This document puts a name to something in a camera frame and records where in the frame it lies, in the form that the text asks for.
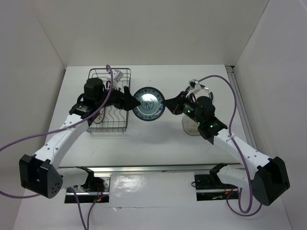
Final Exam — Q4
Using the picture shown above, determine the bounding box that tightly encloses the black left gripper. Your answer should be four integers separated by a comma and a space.
96, 81, 140, 111

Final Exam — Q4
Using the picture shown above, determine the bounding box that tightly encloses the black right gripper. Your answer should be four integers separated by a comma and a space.
162, 91, 203, 125

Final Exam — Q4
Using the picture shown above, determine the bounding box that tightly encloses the blue patterned plate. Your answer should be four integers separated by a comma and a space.
132, 87, 165, 122

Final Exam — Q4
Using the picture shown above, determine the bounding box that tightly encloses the clear glass plate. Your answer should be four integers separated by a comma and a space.
181, 115, 200, 136

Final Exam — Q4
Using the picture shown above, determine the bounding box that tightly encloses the white plate teal red rim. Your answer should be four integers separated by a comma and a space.
185, 84, 214, 101

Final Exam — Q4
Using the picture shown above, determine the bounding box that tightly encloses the white plate orange sunburst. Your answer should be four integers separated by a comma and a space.
93, 108, 106, 125

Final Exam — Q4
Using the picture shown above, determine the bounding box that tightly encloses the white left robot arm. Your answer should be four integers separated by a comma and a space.
19, 78, 141, 199

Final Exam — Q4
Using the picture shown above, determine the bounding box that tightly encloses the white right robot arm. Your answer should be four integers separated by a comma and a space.
163, 92, 290, 206

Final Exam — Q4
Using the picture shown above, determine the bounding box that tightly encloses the grey wire dish rack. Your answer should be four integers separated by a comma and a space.
88, 68, 131, 134

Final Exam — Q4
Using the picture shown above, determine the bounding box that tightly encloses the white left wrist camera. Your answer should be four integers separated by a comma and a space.
106, 69, 123, 90

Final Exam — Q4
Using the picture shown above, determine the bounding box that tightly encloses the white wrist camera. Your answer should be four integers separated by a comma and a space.
187, 80, 202, 97
106, 69, 123, 90

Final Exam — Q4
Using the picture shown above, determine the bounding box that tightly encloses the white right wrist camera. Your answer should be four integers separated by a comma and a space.
187, 80, 202, 97

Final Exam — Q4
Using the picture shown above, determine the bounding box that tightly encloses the aluminium side rail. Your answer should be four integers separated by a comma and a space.
225, 66, 258, 149

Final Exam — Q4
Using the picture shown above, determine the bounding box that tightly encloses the aluminium front rail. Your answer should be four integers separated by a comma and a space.
59, 163, 243, 173

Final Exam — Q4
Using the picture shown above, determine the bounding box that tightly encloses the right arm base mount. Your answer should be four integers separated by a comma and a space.
191, 174, 238, 201

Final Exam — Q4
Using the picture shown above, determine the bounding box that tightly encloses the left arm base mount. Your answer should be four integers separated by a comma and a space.
62, 173, 111, 204

